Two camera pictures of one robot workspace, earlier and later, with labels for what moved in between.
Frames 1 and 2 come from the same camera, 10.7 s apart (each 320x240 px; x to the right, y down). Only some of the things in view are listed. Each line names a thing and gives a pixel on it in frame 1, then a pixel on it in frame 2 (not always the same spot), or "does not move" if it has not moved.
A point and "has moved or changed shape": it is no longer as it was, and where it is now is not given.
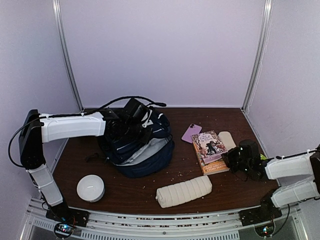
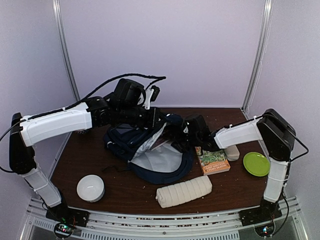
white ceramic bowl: (91, 188) does not move
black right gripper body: (235, 163) -> (185, 141)
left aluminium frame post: (56, 6) does not move
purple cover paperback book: (211, 148) has moved or changed shape
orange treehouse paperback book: (217, 166) does not move
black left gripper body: (132, 131) -> (128, 114)
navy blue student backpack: (145, 160) has moved or changed shape
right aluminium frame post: (267, 14) does not move
